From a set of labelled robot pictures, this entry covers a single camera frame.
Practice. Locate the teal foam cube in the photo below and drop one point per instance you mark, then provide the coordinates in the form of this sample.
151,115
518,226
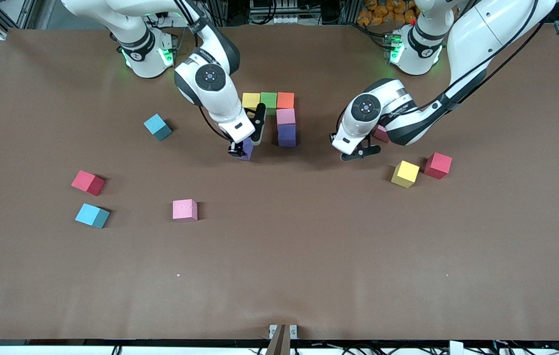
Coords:
157,126

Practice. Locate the pink foam cube with dots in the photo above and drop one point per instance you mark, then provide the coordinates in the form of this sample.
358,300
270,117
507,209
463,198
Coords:
184,209

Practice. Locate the purple foam cube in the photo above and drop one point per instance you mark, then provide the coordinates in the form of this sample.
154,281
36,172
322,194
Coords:
248,150
287,135

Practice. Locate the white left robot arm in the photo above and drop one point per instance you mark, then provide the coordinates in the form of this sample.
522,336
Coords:
398,113

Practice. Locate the green foam cube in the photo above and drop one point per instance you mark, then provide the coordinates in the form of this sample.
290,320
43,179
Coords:
268,101

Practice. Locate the light blue foam cube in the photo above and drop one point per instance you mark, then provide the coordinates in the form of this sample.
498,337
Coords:
92,215

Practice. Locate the lilac pink foam cube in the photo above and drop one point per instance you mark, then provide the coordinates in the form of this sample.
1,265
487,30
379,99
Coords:
382,134
286,117

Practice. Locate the bag of orange items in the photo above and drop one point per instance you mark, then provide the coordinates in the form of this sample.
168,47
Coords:
388,12

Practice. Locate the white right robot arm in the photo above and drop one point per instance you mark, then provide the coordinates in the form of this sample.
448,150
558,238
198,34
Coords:
215,88

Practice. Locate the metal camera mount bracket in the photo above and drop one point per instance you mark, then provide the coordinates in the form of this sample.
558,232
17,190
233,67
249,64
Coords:
283,335

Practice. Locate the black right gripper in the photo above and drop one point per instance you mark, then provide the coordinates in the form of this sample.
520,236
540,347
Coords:
235,148

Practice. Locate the brown table cover sheet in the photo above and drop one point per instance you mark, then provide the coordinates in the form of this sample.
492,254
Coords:
279,246

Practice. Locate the yellow foam cube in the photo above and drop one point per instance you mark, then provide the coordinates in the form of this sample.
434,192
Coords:
405,173
250,100

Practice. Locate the orange foam cube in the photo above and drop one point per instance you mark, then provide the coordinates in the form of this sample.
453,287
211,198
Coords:
285,100

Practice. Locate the red foam cube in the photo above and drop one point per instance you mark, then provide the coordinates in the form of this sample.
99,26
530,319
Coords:
87,182
438,165

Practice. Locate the white electronics box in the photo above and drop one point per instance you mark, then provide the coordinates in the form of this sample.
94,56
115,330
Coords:
284,19

